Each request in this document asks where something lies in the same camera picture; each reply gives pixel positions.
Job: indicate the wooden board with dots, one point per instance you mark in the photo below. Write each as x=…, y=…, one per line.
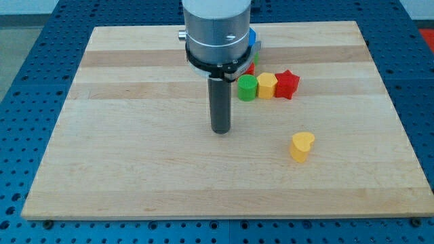
x=133, y=139

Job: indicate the blue block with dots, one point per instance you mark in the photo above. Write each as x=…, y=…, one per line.
x=252, y=37

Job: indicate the green cylinder block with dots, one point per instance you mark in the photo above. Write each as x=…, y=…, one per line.
x=247, y=87

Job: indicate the yellow heart block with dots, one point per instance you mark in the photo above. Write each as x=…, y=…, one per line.
x=301, y=145

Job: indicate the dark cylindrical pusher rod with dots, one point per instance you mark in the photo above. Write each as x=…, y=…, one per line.
x=220, y=105

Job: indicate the red star block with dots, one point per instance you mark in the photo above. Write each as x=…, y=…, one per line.
x=287, y=84

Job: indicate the small green block behind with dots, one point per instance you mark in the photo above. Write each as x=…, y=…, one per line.
x=256, y=58

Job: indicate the yellow pentagon block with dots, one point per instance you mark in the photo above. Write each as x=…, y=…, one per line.
x=266, y=85

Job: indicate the red cylinder block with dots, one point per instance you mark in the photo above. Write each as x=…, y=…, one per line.
x=250, y=70

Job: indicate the black clamp ring mount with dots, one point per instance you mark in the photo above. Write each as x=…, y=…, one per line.
x=228, y=72

